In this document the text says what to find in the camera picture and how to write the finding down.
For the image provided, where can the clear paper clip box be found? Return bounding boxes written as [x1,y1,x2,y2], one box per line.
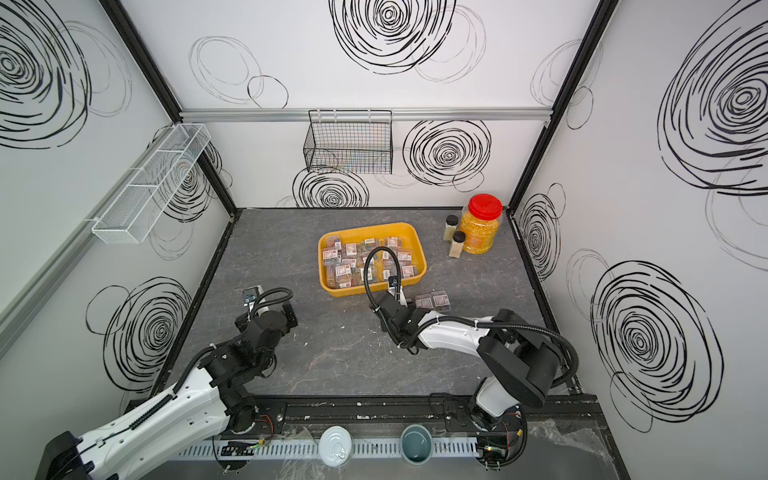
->
[414,294,434,310]
[431,291,451,312]

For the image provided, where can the yellow plastic storage tray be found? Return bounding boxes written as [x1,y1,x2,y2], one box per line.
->
[317,222,428,298]

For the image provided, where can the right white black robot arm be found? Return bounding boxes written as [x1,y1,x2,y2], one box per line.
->
[369,292,579,431]

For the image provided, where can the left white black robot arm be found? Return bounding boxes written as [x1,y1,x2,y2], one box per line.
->
[35,300,297,479]

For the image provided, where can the large front paper clip box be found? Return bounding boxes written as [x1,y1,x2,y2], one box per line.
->
[334,263,353,289]

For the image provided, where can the paper clip box red label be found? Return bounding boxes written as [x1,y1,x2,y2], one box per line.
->
[321,248,342,266]

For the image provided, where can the paper clip box top corner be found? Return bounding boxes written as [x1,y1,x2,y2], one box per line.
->
[325,235,342,250]

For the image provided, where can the front black cap spice bottle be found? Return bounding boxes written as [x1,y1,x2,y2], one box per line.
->
[449,231,466,259]

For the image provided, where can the black cap spice bottle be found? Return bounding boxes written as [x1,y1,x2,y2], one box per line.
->
[443,215,459,242]
[449,231,466,259]

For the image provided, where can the rear black cap spice bottle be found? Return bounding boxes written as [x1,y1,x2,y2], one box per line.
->
[443,215,459,242]

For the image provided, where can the grey green cup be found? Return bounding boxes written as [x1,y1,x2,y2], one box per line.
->
[400,424,434,466]

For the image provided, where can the red lid corn jar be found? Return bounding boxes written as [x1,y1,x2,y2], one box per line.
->
[460,194,503,255]

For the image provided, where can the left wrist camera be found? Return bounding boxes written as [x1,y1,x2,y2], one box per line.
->
[242,285,262,310]

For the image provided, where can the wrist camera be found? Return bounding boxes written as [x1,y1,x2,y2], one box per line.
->
[387,275,402,297]
[242,285,262,310]

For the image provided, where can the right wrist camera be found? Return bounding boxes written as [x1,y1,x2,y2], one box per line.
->
[387,275,402,297]

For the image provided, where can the white slotted cable duct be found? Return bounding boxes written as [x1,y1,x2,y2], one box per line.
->
[172,437,479,462]

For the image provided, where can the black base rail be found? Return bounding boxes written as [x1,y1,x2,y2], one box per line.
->
[119,394,604,436]

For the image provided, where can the black wire wall basket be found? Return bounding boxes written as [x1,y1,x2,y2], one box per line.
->
[302,109,394,174]

